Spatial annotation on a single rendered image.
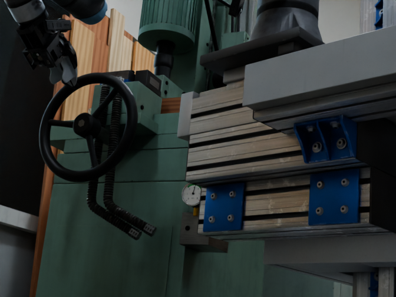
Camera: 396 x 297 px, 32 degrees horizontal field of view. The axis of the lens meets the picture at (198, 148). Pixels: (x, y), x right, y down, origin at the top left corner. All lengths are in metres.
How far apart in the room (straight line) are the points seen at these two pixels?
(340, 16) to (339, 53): 3.65
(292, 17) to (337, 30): 3.33
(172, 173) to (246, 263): 0.45
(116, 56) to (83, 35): 0.33
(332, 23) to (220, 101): 3.39
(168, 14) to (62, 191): 0.62
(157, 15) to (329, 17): 2.65
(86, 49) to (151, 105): 1.93
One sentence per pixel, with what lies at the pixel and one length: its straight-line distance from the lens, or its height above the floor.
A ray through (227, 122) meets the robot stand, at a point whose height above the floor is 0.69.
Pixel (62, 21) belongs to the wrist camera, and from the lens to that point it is 1.71.
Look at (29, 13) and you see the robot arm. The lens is 1.60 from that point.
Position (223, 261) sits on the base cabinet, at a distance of 1.93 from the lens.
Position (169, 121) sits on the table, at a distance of 1.83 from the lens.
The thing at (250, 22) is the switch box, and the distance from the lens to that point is 2.38.
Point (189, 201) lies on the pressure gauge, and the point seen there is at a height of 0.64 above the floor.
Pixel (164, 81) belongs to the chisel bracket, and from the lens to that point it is 2.04.
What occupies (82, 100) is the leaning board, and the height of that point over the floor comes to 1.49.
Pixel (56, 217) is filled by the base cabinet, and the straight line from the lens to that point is 1.94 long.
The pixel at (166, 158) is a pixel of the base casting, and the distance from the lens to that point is 1.80.
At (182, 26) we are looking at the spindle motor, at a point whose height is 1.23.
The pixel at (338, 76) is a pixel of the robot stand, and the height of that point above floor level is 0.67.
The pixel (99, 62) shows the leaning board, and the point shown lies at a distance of 3.89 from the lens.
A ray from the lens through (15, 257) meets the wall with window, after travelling 3.45.
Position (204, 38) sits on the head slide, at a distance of 2.24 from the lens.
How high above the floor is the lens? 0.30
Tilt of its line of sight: 16 degrees up
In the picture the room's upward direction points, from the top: 5 degrees clockwise
